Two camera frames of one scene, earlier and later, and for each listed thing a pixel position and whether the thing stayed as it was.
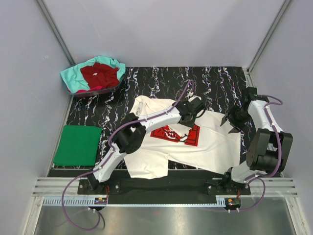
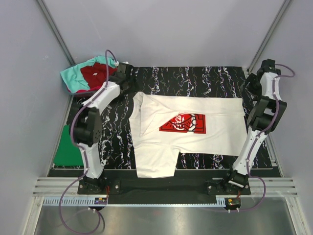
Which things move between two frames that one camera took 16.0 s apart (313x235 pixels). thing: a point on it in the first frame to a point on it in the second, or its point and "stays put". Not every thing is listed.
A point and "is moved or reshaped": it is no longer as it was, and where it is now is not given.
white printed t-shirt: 206,144 is moved or reshaped
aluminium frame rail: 55,187 stays put
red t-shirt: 100,75 stays put
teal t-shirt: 74,79 stays put
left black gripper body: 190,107 to 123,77
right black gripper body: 237,117 to 254,86
